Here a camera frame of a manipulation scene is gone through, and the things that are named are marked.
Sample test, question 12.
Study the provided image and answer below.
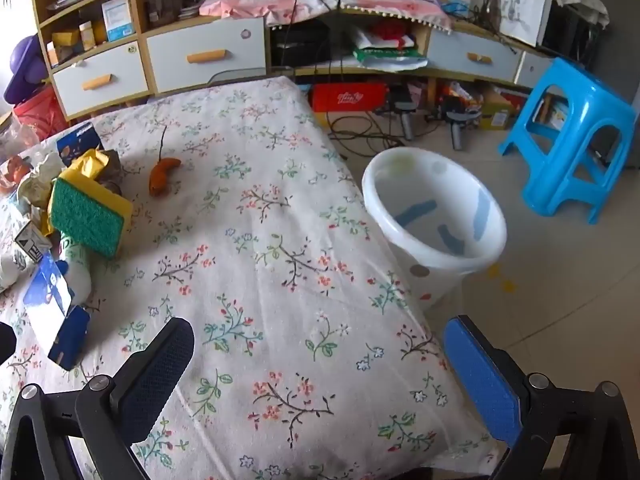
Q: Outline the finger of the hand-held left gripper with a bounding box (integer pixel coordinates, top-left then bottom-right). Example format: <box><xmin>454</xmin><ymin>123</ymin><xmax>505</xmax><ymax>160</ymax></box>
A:
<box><xmin>0</xmin><ymin>322</ymin><xmax>17</xmax><ymax>363</ymax></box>

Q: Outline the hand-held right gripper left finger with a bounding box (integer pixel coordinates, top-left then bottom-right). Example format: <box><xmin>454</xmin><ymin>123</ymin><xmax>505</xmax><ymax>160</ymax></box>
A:
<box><xmin>0</xmin><ymin>316</ymin><xmax>196</xmax><ymax>480</ymax></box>

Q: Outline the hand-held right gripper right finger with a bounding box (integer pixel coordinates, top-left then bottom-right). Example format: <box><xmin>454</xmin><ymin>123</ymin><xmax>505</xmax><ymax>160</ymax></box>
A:
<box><xmin>442</xmin><ymin>315</ymin><xmax>640</xmax><ymax>480</ymax></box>

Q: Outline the blue cardboard box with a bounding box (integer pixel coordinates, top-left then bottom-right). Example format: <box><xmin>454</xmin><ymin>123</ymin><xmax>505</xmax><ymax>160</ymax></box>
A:
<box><xmin>22</xmin><ymin>252</ymin><xmax>92</xmax><ymax>372</ymax></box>

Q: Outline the white plastic bin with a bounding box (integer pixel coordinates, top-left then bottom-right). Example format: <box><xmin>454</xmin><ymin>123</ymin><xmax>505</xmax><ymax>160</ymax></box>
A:
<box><xmin>361</xmin><ymin>147</ymin><xmax>508</xmax><ymax>311</ymax></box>

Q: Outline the white crumpled bag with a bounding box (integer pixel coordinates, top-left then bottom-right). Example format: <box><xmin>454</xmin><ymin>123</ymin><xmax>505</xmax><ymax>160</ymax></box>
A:
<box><xmin>0</xmin><ymin>195</ymin><xmax>36</xmax><ymax>293</ymax></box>

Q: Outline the white printed carton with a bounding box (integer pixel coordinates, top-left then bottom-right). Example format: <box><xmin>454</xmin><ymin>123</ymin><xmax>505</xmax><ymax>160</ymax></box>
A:
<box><xmin>12</xmin><ymin>222</ymin><xmax>53</xmax><ymax>263</ymax></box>

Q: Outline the white plastic packet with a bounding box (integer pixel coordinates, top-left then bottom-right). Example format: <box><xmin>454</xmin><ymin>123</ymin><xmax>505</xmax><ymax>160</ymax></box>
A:
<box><xmin>55</xmin><ymin>237</ymin><xmax>93</xmax><ymax>306</ymax></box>

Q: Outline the yellow green sponge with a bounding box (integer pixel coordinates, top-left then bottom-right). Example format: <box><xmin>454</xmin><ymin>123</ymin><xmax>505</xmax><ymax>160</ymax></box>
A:
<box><xmin>47</xmin><ymin>167</ymin><xmax>133</xmax><ymax>259</ymax></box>

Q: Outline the crumpled cream paper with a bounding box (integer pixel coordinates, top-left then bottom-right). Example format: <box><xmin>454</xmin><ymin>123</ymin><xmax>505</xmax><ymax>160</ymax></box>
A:
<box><xmin>17</xmin><ymin>152</ymin><xmax>66</xmax><ymax>206</ymax></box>

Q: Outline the floral tablecloth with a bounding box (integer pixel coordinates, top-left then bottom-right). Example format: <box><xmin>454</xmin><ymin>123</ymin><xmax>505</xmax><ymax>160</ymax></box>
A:
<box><xmin>0</xmin><ymin>76</ymin><xmax>501</xmax><ymax>480</ymax></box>

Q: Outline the yellow wrapper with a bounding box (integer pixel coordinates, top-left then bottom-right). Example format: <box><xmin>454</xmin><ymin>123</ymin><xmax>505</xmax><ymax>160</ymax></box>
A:
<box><xmin>67</xmin><ymin>148</ymin><xmax>121</xmax><ymax>181</ymax></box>

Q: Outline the dark blue cookie packet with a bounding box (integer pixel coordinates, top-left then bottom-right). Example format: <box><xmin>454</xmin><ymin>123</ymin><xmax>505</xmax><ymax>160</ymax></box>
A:
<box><xmin>56</xmin><ymin>122</ymin><xmax>103</xmax><ymax>166</ymax></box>

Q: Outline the red bucket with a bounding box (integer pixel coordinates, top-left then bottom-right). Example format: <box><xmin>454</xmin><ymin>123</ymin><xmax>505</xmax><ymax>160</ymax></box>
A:
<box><xmin>12</xmin><ymin>85</ymin><xmax>68</xmax><ymax>141</ymax></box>

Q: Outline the grey power tool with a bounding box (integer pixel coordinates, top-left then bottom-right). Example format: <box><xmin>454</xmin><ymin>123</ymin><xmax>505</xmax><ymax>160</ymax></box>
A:
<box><xmin>427</xmin><ymin>97</ymin><xmax>481</xmax><ymax>151</ymax></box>
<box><xmin>387</xmin><ymin>87</ymin><xmax>418</xmax><ymax>141</ymax></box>

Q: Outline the stack of books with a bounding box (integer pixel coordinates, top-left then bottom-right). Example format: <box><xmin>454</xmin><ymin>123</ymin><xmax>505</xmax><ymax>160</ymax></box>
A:
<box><xmin>532</xmin><ymin>92</ymin><xmax>571</xmax><ymax>133</ymax></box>

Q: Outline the purple plastic toy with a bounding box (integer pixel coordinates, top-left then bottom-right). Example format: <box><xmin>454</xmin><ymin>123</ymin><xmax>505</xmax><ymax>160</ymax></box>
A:
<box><xmin>4</xmin><ymin>35</ymin><xmax>51</xmax><ymax>103</ymax></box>

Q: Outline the orange snack bag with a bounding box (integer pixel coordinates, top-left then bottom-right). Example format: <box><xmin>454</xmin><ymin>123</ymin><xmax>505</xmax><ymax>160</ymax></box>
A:
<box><xmin>440</xmin><ymin>80</ymin><xmax>483</xmax><ymax>111</ymax></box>

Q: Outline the blue plastic stool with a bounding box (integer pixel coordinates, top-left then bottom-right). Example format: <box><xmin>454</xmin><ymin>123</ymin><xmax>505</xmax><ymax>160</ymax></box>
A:
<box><xmin>496</xmin><ymin>57</ymin><xmax>640</xmax><ymax>225</ymax></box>

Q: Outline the red box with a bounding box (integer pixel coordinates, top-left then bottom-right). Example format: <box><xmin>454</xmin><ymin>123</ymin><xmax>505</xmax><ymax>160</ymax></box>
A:
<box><xmin>311</xmin><ymin>82</ymin><xmax>388</xmax><ymax>113</ymax></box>

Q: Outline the yellow box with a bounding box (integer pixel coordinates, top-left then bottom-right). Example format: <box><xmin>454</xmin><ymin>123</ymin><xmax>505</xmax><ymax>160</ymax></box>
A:
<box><xmin>51</xmin><ymin>30</ymin><xmax>81</xmax><ymax>51</ymax></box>

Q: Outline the clear plastic chair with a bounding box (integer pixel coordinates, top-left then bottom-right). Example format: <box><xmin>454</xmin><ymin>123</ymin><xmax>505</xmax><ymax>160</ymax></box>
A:
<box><xmin>207</xmin><ymin>66</ymin><xmax>268</xmax><ymax>86</ymax></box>

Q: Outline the pile of colourful bags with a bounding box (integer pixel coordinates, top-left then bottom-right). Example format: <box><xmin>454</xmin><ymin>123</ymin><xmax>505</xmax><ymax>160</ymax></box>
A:
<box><xmin>350</xmin><ymin>22</ymin><xmax>430</xmax><ymax>70</ymax></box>

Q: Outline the blue white box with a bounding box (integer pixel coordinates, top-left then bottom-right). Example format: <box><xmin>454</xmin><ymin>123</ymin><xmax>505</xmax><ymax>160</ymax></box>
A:
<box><xmin>101</xmin><ymin>0</ymin><xmax>133</xmax><ymax>42</ymax></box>

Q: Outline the black appliance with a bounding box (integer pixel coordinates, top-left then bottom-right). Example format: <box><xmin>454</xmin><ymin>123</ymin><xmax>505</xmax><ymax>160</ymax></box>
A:
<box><xmin>542</xmin><ymin>0</ymin><xmax>608</xmax><ymax>68</ymax></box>

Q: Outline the black box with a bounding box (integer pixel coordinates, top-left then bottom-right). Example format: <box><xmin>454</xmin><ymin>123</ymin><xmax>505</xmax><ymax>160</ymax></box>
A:
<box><xmin>272</xmin><ymin>25</ymin><xmax>331</xmax><ymax>67</ymax></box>

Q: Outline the white paper drawing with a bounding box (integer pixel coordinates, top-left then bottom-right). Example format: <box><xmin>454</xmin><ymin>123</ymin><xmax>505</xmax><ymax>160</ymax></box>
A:
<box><xmin>500</xmin><ymin>0</ymin><xmax>553</xmax><ymax>46</ymax></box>

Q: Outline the wooden corner cabinet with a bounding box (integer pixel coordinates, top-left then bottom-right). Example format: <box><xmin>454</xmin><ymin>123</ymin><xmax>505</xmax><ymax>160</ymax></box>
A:
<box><xmin>29</xmin><ymin>0</ymin><xmax>556</xmax><ymax>122</ymax></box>

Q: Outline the dark brown box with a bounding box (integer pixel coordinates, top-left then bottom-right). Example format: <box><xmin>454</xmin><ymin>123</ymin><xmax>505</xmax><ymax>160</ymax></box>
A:
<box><xmin>145</xmin><ymin>0</ymin><xmax>183</xmax><ymax>28</ymax></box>

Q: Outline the pink floral cloth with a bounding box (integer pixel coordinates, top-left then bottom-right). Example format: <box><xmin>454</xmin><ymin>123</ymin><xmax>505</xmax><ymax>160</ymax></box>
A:
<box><xmin>199</xmin><ymin>0</ymin><xmax>453</xmax><ymax>31</ymax></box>

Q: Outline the black cable bundle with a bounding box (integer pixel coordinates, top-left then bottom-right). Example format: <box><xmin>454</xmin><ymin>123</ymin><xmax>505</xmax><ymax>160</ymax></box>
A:
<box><xmin>327</xmin><ymin>110</ymin><xmax>406</xmax><ymax>161</ymax></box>

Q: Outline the black hanging cable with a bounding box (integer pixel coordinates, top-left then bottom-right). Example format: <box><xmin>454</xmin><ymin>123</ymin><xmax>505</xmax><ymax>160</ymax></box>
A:
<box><xmin>280</xmin><ymin>0</ymin><xmax>346</xmax><ymax>86</ymax></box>

